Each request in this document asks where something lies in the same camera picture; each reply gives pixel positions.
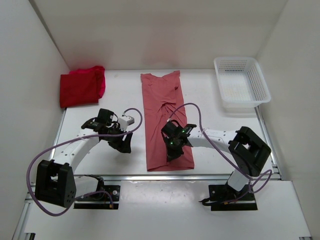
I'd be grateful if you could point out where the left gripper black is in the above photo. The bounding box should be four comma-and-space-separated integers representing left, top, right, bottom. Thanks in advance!
102, 123, 133, 154

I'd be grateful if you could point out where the salmon pink t shirt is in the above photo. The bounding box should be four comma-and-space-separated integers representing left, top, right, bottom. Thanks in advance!
140, 70, 195, 172

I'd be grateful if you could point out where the dark red t shirt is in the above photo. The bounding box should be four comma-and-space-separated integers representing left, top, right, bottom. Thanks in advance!
59, 72, 99, 108

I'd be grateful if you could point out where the magenta t shirt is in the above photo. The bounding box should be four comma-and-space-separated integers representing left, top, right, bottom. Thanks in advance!
69, 65, 106, 99

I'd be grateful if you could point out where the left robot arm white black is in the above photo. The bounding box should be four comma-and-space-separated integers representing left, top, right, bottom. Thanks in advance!
34, 108, 135, 208

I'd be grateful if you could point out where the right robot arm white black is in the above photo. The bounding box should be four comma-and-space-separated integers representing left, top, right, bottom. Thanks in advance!
161, 120, 271, 200

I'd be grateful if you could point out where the white plastic laundry basket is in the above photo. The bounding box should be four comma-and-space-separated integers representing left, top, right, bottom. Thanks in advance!
214, 56, 271, 109

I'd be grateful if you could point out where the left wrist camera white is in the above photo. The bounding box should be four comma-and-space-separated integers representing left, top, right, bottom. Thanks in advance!
117, 115, 135, 131

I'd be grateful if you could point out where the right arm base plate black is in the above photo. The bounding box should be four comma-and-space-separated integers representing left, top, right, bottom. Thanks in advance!
199, 184, 258, 212

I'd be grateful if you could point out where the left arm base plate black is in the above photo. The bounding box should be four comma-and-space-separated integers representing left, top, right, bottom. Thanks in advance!
73, 184, 121, 210

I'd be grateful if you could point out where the aluminium frame rail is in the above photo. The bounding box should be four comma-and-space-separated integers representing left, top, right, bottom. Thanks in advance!
12, 104, 312, 240

